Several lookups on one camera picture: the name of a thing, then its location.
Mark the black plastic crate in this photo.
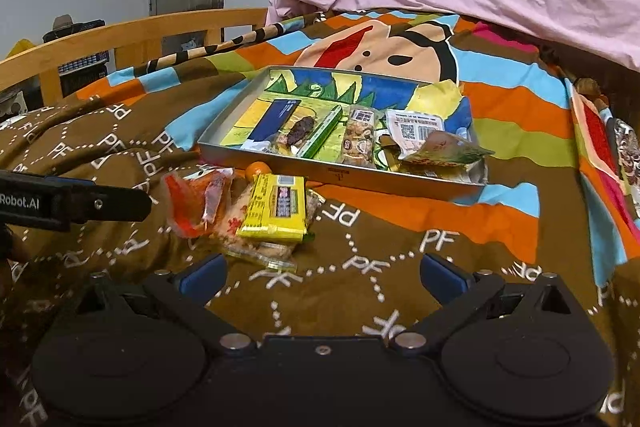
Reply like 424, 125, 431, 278
57, 49, 111, 98

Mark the gold foil wrapper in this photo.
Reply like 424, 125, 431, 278
374, 132, 406, 172

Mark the dark blue snack packet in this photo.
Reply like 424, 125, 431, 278
240, 98, 303, 152

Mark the clear biscuit packet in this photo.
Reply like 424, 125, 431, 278
210, 187, 323, 273

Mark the wooden bed frame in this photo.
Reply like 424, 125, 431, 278
0, 7, 268, 105

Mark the yellow object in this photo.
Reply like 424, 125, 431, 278
5, 38, 36, 58

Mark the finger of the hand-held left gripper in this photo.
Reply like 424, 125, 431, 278
46, 176, 154, 224

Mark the clear nut bar packet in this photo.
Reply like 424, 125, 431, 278
341, 106, 377, 168

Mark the orange snack packet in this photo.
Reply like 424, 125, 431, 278
161, 171, 236, 239

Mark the white coded snack packet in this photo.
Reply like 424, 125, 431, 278
385, 108, 446, 145

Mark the brown printed blanket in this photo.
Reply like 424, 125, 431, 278
0, 7, 640, 427

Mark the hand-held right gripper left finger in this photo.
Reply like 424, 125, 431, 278
60, 253, 256, 353

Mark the clear packet with brown snack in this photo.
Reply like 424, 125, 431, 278
270, 114, 318, 155

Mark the green rimmed snack packet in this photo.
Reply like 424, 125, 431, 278
400, 130, 496, 168

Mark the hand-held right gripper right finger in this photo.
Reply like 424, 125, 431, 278
390, 253, 586, 351

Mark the brown hat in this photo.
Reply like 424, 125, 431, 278
42, 14, 106, 42

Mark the tiger striped cloth strip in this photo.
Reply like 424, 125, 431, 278
145, 21, 296, 70

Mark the yellow snack packet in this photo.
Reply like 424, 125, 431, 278
235, 173, 308, 244

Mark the floral cloth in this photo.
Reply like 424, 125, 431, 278
607, 117, 640, 218

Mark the green stick snack packet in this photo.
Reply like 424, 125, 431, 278
295, 104, 345, 159

